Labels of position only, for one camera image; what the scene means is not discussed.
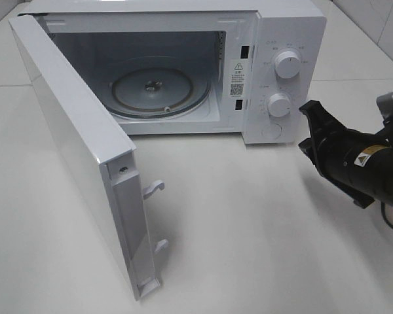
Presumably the white microwave oven body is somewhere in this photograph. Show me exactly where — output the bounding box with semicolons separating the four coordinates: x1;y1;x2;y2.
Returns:
15;1;326;145

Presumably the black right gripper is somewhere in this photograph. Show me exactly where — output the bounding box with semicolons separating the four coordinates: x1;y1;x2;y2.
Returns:
298;100;393;209

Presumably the lower white microwave knob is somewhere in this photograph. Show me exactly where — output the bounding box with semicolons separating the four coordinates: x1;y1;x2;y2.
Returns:
267;93;291;118

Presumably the upper white microwave knob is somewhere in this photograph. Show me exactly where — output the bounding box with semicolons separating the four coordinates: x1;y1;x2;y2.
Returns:
272;48;302;79

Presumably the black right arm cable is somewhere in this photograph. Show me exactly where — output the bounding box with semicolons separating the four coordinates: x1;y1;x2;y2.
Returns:
379;201;393;235

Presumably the round white door release button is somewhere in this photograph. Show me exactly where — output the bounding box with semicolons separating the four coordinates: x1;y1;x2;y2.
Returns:
261;124;282;141

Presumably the glass microwave turntable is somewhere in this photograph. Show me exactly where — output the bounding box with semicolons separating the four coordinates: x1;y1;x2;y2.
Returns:
107;67;210;119

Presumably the white microwave door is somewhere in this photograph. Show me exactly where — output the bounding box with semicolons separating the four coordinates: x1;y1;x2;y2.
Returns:
10;15;168;300

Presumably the white microwave knob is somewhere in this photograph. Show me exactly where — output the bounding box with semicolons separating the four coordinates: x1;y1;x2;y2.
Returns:
272;48;302;79
267;93;291;118

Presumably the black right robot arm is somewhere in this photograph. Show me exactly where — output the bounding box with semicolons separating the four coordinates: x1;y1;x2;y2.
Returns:
299;100;393;208

